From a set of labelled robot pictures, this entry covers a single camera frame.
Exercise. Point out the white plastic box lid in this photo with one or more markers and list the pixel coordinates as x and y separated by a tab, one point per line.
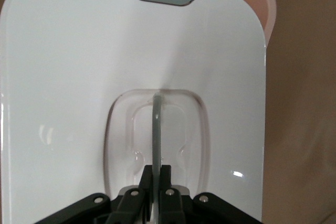
65	77

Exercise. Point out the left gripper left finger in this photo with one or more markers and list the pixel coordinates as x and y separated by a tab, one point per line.
131	205

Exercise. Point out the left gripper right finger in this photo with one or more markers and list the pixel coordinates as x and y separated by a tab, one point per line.
172	205

